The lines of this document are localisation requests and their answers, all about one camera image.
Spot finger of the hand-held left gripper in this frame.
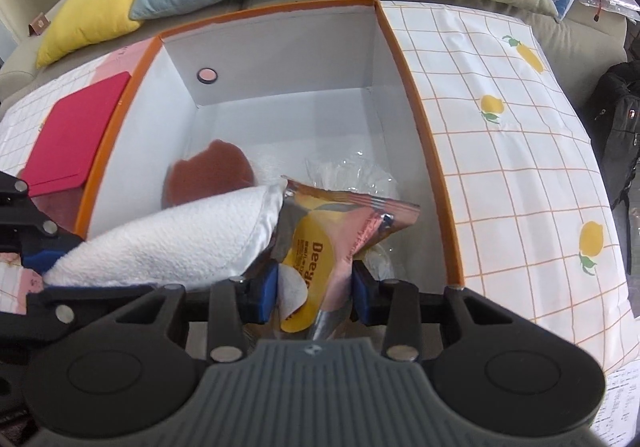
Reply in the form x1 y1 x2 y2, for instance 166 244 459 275
0 170 84 274
25 283 171 329

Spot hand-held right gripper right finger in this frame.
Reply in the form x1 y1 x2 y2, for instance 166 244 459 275
350 261 503 364

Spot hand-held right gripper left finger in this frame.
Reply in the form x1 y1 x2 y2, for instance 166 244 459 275
117 264 279 364

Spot yellow pink snack packet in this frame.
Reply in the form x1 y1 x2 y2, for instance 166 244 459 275
272 176 422 344

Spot white towel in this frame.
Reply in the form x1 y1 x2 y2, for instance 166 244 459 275
44 180 289 289

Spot wooden box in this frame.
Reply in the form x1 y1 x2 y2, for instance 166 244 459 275
75 0 467 344

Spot reddish brown soft pad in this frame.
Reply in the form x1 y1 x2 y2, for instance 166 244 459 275
160 139 255 209

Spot red box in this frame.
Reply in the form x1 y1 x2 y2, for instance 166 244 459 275
22 72 132 236

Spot checked lemon print tablecloth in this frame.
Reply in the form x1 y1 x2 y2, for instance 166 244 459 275
0 1 632 374

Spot yellow pillow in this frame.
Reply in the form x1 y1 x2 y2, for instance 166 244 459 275
36 0 179 69

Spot printed paper sheets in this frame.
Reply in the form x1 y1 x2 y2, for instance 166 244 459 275
589 364 640 446

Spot black backpack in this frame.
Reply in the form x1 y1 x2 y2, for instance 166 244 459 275
582 59 640 274

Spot beige sofa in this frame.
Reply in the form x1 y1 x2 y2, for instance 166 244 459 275
0 0 629 94

